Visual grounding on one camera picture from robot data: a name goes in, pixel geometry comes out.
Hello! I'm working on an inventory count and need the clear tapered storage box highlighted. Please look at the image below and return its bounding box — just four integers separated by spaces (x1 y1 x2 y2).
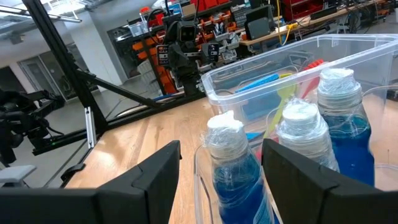
200 33 398 149

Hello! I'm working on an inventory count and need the blue Dawn dish soap bottle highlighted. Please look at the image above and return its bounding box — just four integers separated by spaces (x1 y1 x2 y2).
317 67 376 187
203 110 276 224
276 98 340 172

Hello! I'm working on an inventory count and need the clear acrylic organiser bin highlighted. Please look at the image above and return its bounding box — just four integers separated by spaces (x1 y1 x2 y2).
193 84 398 224

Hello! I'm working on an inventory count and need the wooden workbench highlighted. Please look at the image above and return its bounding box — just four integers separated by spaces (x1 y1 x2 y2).
239 0 392 47

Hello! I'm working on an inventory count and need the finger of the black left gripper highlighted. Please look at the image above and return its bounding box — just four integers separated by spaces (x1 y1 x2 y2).
201 42 220 65
156 44 170 67

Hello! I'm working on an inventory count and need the red handled dish brush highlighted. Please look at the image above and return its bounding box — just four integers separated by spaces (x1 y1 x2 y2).
300 58 326 100

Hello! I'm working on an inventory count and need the blue handled dish brush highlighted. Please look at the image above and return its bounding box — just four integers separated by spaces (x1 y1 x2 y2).
234 73 280 94

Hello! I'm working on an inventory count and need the black table edge clamp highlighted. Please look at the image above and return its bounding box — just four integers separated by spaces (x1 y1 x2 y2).
60 162 86 185

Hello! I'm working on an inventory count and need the rack with red crates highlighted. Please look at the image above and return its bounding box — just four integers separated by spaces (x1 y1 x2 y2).
281 0 325 22

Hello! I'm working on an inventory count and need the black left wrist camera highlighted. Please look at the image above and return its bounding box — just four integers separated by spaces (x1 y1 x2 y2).
177 20 198 43

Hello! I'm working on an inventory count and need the yellow hanging cable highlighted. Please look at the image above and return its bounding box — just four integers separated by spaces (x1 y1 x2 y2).
275 0 300 46

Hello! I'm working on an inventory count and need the parts bin rack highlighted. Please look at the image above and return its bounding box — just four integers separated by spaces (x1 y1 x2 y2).
129 0 248 96

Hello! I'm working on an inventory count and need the silver aluminium strip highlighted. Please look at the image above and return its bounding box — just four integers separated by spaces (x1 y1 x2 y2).
84 106 98 149

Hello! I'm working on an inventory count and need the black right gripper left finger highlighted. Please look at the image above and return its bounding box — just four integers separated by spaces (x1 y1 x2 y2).
0 140 182 224

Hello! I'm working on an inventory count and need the blue plastic crate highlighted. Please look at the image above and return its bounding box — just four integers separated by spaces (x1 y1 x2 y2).
152 92 180 102

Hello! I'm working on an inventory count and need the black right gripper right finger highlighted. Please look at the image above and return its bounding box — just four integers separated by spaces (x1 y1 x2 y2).
261 139 398 224

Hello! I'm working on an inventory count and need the black equipment case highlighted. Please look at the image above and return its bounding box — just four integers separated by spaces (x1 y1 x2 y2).
244 5 276 40

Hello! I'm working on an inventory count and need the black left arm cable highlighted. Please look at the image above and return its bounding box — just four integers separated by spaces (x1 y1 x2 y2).
146 0 200 46

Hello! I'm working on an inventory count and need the green handled dish brush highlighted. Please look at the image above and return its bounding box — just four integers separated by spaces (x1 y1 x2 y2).
263 73 298 138

